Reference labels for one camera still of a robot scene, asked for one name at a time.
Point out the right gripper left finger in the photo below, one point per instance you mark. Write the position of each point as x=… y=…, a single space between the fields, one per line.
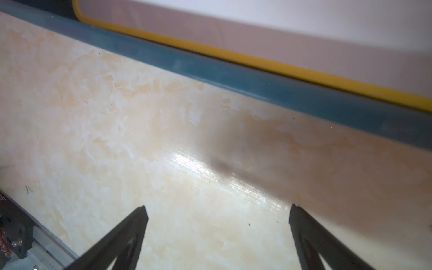
x=120 y=248

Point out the yellow-framed whiteboard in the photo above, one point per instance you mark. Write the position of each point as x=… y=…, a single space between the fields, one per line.
x=378 y=49

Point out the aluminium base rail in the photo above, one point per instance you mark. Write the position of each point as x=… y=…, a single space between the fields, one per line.
x=26 y=244

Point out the teal plastic storage box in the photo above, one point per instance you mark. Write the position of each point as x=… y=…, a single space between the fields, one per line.
x=382 y=118

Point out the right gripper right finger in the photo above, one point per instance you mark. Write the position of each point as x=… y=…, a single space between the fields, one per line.
x=315 y=243

